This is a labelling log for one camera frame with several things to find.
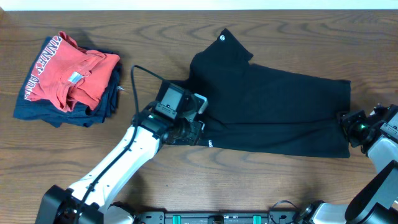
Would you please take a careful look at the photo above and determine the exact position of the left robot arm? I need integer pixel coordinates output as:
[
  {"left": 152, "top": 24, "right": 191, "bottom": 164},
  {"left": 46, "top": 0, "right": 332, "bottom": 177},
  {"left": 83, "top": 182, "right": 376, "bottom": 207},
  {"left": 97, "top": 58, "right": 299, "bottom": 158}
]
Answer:
[{"left": 35, "top": 83, "right": 208, "bottom": 223}]

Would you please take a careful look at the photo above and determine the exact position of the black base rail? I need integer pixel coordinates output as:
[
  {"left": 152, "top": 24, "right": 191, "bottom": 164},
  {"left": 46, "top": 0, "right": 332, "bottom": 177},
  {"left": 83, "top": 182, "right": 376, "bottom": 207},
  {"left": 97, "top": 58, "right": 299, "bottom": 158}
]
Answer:
[{"left": 105, "top": 200, "right": 312, "bottom": 224}]

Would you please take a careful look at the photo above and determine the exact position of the navy folded t-shirt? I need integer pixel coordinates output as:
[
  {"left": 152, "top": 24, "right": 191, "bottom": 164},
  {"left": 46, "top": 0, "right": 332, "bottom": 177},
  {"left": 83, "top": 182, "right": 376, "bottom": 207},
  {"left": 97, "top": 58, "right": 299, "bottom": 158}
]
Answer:
[{"left": 13, "top": 37, "right": 121, "bottom": 128}]

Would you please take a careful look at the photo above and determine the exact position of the red folded t-shirt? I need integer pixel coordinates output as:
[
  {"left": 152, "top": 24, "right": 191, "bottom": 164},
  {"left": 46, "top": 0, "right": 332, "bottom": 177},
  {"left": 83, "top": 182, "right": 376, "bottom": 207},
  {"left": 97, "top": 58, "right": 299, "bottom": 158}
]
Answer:
[{"left": 24, "top": 31, "right": 120, "bottom": 112}]

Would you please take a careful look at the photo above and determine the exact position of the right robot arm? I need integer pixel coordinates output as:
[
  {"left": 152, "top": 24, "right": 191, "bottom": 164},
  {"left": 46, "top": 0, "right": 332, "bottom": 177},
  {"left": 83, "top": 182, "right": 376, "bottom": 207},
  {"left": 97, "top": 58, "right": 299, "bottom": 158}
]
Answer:
[{"left": 303, "top": 105, "right": 397, "bottom": 224}]

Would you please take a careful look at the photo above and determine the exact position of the black t-shirt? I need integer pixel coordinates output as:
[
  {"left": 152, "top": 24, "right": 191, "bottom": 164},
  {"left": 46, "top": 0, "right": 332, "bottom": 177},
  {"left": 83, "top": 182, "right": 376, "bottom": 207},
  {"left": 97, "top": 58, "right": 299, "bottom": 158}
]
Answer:
[{"left": 182, "top": 30, "right": 351, "bottom": 158}]

